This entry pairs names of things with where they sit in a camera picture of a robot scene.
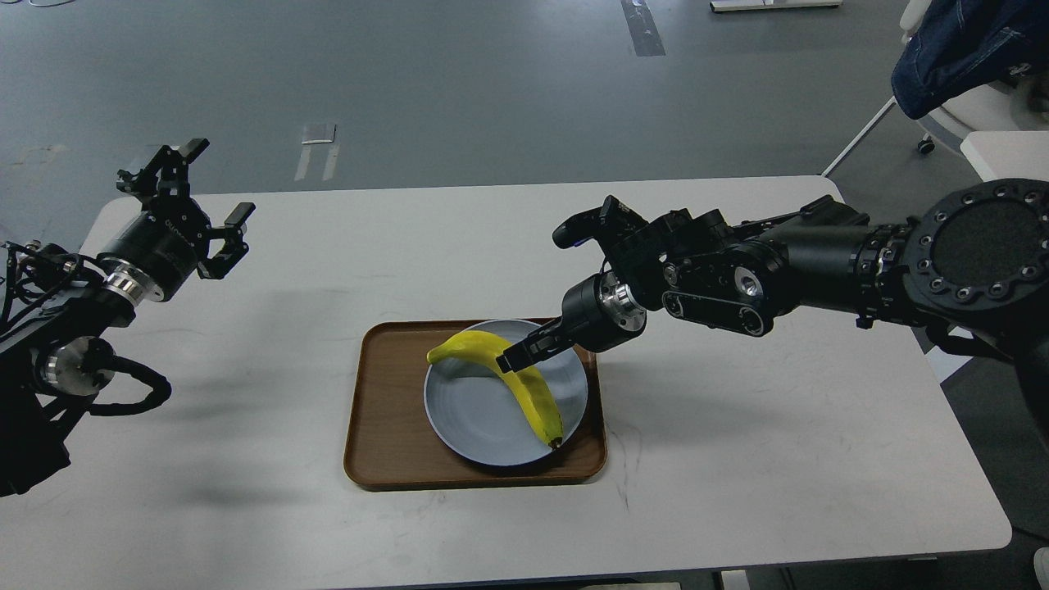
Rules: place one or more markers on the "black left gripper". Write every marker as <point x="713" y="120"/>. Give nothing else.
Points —
<point x="166" y="243"/>

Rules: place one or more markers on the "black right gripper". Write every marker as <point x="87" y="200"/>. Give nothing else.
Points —
<point x="597" y="314"/>

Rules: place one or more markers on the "yellow banana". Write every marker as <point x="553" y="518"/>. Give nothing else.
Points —
<point x="528" y="386"/>

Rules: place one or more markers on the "blue round plate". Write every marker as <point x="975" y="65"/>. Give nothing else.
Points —
<point x="474" y="412"/>

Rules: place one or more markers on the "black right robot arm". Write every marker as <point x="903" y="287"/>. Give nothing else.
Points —
<point x="972" y="272"/>

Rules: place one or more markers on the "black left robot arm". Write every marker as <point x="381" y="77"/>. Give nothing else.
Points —
<point x="57" y="304"/>

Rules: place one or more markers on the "brown wooden tray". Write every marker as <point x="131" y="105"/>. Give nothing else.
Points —
<point x="392" y="447"/>

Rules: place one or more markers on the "white side table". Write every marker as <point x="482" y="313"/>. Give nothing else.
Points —
<point x="1007" y="154"/>

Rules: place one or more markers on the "blue denim jacket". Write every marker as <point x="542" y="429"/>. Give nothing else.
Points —
<point x="960" y="45"/>

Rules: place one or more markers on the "white office chair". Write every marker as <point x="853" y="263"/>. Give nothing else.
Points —
<point x="1015" y="104"/>

